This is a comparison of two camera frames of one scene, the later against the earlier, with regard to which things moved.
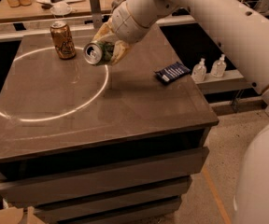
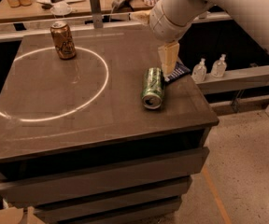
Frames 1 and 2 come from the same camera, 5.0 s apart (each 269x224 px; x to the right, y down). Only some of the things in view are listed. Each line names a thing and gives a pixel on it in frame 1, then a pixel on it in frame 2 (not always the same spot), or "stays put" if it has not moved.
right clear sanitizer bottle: (219, 67) stays put
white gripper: (125, 24) → (160, 22)
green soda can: (99, 53) → (153, 89)
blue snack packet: (172, 72) stays put
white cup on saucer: (61, 8) stays put
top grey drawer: (137, 171) stays put
